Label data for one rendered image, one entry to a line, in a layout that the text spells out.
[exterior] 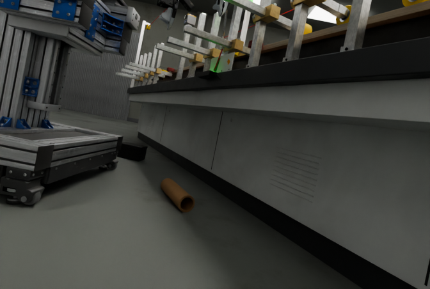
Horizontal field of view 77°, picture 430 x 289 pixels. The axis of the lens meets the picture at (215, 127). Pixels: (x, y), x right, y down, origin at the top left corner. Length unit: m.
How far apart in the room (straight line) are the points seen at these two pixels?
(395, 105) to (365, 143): 0.29
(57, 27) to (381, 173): 1.39
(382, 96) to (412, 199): 0.32
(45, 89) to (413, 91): 1.46
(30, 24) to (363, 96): 1.35
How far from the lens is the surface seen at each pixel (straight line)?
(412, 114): 0.76
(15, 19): 1.55
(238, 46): 1.43
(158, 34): 8.79
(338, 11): 1.19
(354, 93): 0.85
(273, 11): 1.26
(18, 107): 1.56
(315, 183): 1.15
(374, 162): 1.02
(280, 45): 1.44
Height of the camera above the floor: 0.43
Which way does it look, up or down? 1 degrees down
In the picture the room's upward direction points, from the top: 11 degrees clockwise
